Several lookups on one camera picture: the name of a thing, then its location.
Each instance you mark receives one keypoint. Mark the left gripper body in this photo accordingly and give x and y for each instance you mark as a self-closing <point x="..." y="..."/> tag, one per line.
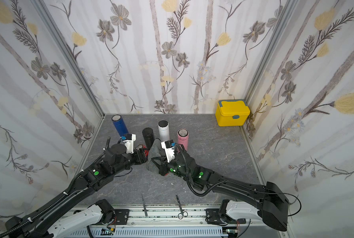
<point x="137" y="158"/>

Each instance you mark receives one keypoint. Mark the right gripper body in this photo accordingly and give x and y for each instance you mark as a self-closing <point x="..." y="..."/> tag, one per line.
<point x="163" y="168"/>

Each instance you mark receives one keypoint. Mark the grey cloth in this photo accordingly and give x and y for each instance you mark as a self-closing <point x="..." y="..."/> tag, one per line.
<point x="155" y="151"/>

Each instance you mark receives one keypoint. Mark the blue thermos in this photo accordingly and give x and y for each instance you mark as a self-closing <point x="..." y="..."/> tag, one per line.
<point x="119" y="125"/>

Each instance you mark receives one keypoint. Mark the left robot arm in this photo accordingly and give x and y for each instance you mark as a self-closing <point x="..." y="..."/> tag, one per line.
<point x="112" y="161"/>

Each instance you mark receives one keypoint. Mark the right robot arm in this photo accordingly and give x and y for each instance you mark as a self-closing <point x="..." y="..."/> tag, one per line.
<point x="270" y="202"/>

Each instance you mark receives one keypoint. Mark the red thermos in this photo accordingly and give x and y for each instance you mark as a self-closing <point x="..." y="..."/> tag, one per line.
<point x="144" y="148"/>

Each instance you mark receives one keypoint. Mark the black thermos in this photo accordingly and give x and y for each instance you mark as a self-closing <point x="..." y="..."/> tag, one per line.
<point x="148" y="136"/>

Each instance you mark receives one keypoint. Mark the pink thermos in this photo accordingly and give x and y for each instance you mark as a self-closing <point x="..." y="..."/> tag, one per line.
<point x="183" y="137"/>

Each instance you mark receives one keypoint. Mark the white thermos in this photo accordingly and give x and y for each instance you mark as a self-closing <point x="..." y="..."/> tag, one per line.
<point x="164" y="132"/>

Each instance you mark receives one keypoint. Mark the scissors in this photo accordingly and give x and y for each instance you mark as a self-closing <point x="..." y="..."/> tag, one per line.
<point x="182" y="213"/>

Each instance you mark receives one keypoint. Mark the metal tweezers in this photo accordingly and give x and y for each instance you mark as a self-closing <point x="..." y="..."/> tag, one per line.
<point x="144" y="206"/>

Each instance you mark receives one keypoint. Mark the yellow lidded box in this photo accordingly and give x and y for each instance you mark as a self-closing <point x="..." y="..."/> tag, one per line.
<point x="231" y="113"/>

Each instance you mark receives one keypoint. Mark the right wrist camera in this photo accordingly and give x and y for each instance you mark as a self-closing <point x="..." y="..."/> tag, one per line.
<point x="169" y="148"/>

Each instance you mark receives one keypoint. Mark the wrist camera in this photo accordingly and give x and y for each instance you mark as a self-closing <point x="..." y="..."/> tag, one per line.
<point x="169" y="148"/>
<point x="128" y="140"/>

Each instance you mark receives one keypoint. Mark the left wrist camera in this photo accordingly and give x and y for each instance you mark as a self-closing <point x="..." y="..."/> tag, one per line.
<point x="128" y="140"/>

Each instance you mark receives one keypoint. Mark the aluminium front rail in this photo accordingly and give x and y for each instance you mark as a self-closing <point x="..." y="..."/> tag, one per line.
<point x="162" y="222"/>

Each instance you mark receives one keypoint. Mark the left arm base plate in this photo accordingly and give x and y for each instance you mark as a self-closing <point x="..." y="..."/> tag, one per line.
<point x="120" y="217"/>

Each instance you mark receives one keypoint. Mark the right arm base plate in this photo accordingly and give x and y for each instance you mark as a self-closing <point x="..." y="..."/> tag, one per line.
<point x="213" y="217"/>

